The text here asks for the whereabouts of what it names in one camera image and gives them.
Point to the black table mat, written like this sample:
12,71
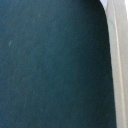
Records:
55,65

